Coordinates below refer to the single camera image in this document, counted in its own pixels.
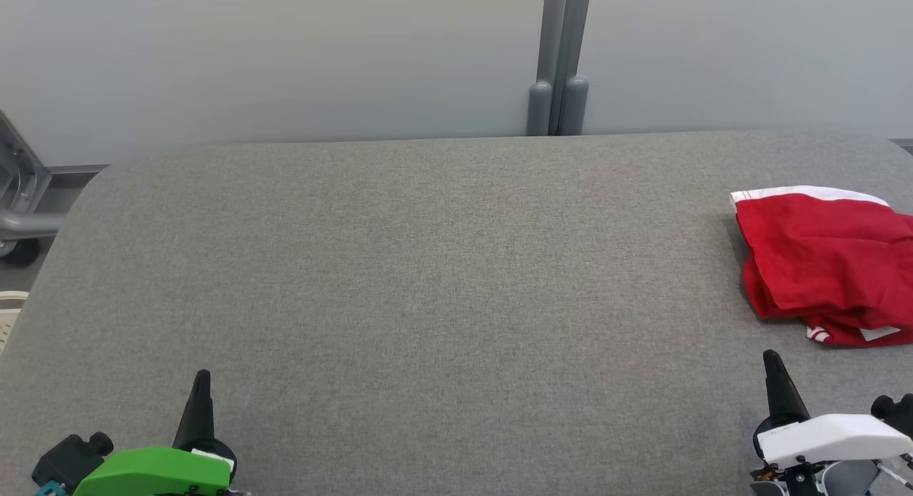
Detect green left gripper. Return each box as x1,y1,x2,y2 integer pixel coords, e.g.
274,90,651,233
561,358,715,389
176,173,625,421
71,370,247,496

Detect grey metal cart with caster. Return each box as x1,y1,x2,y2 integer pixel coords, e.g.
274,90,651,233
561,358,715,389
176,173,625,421
0,111,68,268

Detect red shorts with white trim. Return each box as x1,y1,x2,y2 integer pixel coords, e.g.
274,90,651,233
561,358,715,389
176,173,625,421
730,186,913,324

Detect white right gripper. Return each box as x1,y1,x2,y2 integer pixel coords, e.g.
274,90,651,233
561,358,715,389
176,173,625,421
750,350,913,496

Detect white plastic laundry basket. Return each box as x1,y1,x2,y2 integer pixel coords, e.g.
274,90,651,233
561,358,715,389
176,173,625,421
0,290,29,358

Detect grey partition post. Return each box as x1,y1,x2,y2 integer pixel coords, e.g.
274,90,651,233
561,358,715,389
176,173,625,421
526,0,593,136

